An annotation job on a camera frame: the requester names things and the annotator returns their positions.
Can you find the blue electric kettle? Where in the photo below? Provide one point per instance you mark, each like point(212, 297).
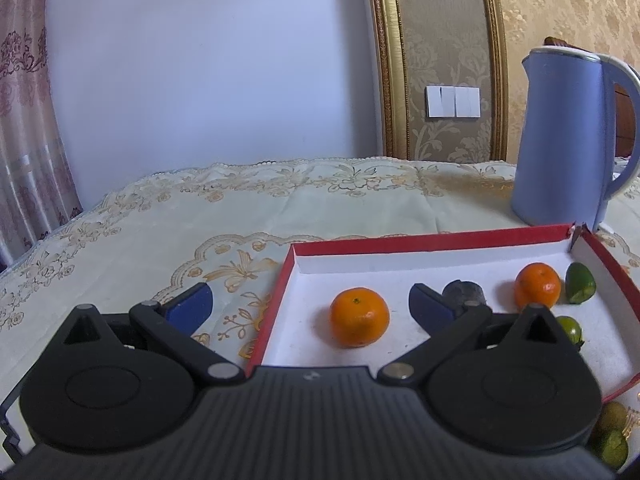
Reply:
point(555, 150)

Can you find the red shallow cardboard box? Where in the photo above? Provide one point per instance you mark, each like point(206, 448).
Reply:
point(305, 340)

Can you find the brown longan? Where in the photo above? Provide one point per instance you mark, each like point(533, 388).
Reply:
point(612, 415)

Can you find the gold framed wall panel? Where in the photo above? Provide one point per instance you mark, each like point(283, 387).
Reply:
point(387, 85)

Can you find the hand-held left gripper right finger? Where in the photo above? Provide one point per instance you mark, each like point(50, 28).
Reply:
point(430, 305)

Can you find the green lime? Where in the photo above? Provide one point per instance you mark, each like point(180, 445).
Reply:
point(610, 447)
point(570, 329)

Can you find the mandarin orange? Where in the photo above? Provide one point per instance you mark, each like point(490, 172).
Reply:
point(359, 317)
point(537, 285)

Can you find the pink patterned curtain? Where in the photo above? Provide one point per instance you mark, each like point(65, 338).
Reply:
point(30, 135)

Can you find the white wall light switch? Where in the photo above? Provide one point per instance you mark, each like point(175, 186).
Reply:
point(450, 102)

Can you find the green cucumber piece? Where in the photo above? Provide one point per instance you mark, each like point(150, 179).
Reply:
point(580, 282)

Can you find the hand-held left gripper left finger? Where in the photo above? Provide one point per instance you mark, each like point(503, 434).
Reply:
point(192, 305)

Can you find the dark sugarcane piece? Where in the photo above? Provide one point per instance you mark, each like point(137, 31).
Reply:
point(462, 291)

